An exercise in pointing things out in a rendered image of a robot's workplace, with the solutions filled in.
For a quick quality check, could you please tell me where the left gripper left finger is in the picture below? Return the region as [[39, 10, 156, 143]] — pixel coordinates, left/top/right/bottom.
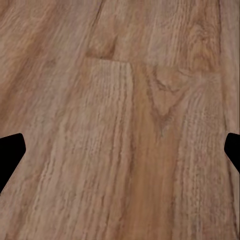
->
[[0, 133, 26, 193]]

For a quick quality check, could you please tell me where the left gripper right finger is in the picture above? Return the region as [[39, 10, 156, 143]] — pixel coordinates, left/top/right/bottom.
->
[[224, 133, 240, 173]]

